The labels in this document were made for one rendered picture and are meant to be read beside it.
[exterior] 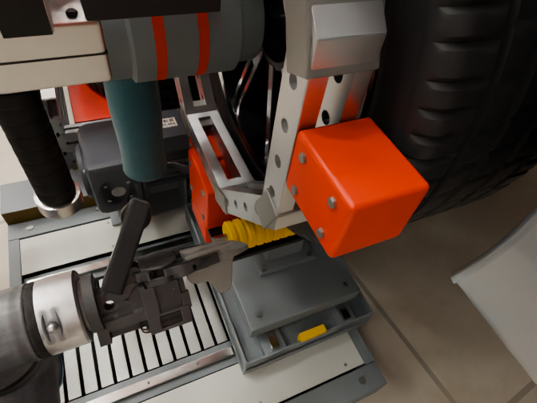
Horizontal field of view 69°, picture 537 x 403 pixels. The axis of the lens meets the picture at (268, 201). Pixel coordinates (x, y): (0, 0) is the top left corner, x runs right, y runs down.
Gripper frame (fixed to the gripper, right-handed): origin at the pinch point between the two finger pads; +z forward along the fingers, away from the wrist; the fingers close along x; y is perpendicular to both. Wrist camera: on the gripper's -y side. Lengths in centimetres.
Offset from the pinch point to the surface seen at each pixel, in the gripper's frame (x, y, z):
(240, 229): -12.7, 1.1, 4.2
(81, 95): -91, -39, -17
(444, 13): 30.0, -19.0, 10.0
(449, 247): -53, 37, 89
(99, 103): -87, -35, -12
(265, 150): -13.2, -11.3, 11.9
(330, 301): -30.0, 28.1, 27.5
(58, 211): 7.4, -10.2, -19.2
